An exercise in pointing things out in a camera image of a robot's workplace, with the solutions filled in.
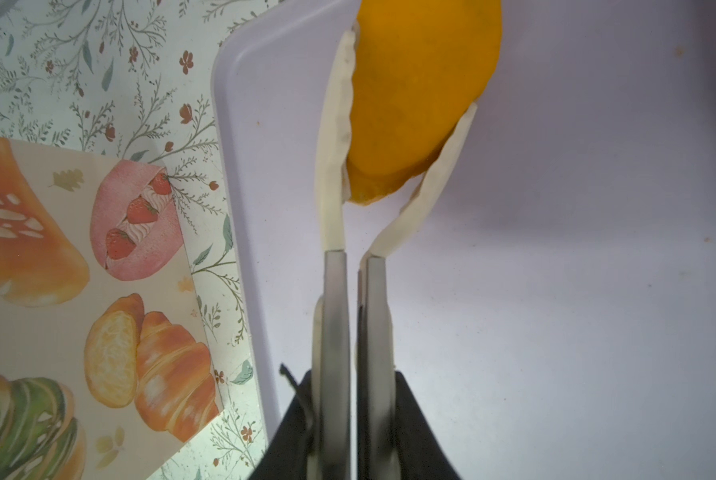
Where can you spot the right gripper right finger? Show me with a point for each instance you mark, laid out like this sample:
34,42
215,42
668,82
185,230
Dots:
376,396

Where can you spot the orange round bread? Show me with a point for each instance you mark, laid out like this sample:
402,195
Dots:
419,66

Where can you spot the lavender plastic tray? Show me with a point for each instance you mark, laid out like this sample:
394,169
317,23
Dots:
555,315

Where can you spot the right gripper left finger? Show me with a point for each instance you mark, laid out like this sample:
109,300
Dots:
331,370

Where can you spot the white paper bag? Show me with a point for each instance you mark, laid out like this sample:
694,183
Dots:
105,372

